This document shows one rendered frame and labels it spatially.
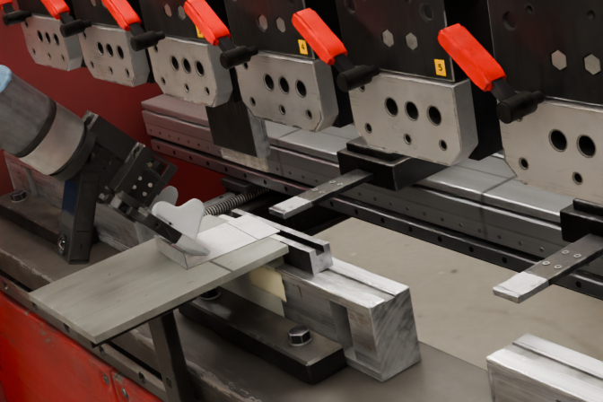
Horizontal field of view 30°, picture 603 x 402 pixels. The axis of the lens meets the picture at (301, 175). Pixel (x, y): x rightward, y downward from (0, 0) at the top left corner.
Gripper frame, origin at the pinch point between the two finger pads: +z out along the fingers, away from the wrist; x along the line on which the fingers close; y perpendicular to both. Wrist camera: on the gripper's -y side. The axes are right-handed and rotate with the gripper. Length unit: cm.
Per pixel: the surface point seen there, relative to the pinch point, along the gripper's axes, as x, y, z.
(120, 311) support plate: -7.8, -10.0, -7.2
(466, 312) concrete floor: 113, 28, 155
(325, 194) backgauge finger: 0.1, 15.3, 13.4
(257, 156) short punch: -4.5, 13.5, -1.0
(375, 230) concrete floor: 183, 41, 166
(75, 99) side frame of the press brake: 87, 13, 12
